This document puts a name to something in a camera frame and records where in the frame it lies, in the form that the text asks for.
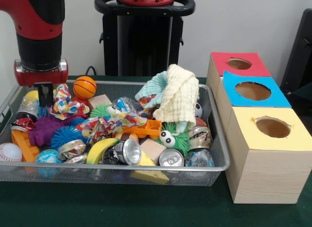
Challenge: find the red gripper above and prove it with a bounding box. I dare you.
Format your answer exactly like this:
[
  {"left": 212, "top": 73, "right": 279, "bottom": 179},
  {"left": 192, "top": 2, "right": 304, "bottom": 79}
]
[{"left": 14, "top": 59, "right": 69, "bottom": 108}]

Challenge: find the purple spiky ball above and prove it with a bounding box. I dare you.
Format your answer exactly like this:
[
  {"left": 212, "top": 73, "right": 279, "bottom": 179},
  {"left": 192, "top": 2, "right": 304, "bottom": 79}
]
[{"left": 29, "top": 115, "right": 66, "bottom": 145}]

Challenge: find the blue fuzzy ball with eyes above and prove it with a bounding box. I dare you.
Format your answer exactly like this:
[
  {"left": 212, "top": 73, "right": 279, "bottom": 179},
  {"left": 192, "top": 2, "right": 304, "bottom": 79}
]
[{"left": 50, "top": 126, "right": 83, "bottom": 150}]

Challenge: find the mint green waffle cloth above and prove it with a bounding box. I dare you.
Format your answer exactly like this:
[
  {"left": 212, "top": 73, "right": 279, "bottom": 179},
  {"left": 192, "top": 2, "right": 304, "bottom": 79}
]
[{"left": 135, "top": 71, "right": 195, "bottom": 133}]

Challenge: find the cream yellow waffle cloth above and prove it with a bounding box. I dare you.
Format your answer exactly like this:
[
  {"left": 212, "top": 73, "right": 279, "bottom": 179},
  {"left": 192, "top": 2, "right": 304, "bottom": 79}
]
[{"left": 154, "top": 64, "right": 199, "bottom": 126}]

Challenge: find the green spiky ball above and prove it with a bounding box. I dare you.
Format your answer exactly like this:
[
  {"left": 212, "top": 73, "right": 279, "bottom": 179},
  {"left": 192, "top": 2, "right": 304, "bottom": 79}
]
[
  {"left": 155, "top": 122, "right": 191, "bottom": 154},
  {"left": 90, "top": 104, "right": 113, "bottom": 118}
]

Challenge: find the wooden box with three holes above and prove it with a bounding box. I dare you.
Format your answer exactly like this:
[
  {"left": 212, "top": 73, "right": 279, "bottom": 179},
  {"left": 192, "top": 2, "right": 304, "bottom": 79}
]
[{"left": 206, "top": 52, "right": 312, "bottom": 204}]

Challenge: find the yellow ball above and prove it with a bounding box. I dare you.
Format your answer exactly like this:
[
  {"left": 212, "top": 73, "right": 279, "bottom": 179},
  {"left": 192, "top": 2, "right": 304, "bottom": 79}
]
[{"left": 23, "top": 90, "right": 39, "bottom": 104}]

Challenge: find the red soda can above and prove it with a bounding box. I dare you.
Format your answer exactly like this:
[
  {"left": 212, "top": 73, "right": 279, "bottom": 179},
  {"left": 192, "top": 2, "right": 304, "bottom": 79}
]
[{"left": 11, "top": 112, "right": 37, "bottom": 132}]

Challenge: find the small orange basketball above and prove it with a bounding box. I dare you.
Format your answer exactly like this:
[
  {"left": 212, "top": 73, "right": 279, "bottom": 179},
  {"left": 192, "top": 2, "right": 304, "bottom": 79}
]
[{"left": 73, "top": 76, "right": 97, "bottom": 99}]

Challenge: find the orange plastic block toy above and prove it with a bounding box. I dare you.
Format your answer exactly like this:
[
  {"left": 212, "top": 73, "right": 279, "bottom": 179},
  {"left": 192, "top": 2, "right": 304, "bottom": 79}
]
[{"left": 11, "top": 129, "right": 40, "bottom": 163}]

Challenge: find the wooden cube block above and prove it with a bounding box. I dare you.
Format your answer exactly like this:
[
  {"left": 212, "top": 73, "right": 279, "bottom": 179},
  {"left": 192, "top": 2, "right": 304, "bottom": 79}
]
[
  {"left": 87, "top": 94, "right": 113, "bottom": 110},
  {"left": 140, "top": 139, "right": 166, "bottom": 164}
]

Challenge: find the globe print ball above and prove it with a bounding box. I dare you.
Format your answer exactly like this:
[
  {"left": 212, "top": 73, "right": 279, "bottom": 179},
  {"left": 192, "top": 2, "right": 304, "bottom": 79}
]
[{"left": 35, "top": 150, "right": 63, "bottom": 165}]

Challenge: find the white baseball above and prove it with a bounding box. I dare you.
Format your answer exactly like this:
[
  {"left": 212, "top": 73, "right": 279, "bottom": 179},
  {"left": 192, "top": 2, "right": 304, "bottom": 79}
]
[{"left": 0, "top": 143, "right": 23, "bottom": 163}]

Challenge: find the yellow toy banana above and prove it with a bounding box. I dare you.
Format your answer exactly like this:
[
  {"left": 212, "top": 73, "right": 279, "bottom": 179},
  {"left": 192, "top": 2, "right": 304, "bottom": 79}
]
[{"left": 86, "top": 138, "right": 120, "bottom": 164}]

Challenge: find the silver metal can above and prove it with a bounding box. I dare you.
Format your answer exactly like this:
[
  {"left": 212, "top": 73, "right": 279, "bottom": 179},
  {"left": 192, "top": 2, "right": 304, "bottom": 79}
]
[
  {"left": 159, "top": 148, "right": 185, "bottom": 167},
  {"left": 102, "top": 138, "right": 142, "bottom": 165}
]

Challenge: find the small orange plastic block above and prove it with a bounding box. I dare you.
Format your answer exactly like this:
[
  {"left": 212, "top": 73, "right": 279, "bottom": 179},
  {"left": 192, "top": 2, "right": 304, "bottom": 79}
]
[{"left": 124, "top": 119, "right": 162, "bottom": 139}]

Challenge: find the yellow plastic block toy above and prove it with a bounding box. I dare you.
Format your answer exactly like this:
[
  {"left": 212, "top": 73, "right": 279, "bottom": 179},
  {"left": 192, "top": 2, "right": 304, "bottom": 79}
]
[{"left": 131, "top": 150, "right": 170, "bottom": 184}]

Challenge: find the dark green table cloth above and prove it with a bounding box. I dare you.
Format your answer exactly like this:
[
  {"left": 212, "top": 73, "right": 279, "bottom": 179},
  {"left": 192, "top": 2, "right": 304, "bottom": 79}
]
[{"left": 0, "top": 75, "right": 312, "bottom": 227}]

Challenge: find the black chair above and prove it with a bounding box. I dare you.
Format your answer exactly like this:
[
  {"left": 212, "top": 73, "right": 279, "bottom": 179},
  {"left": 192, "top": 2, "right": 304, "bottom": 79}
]
[{"left": 280, "top": 9, "right": 312, "bottom": 121}]

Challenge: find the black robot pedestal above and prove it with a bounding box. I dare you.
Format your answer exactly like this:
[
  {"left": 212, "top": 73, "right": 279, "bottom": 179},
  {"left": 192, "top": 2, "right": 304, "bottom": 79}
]
[{"left": 95, "top": 0, "right": 195, "bottom": 76}]

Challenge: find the shallow wire mesh bin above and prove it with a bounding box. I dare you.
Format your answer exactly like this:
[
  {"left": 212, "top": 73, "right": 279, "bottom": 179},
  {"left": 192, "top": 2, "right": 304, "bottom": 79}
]
[{"left": 0, "top": 79, "right": 231, "bottom": 186}]

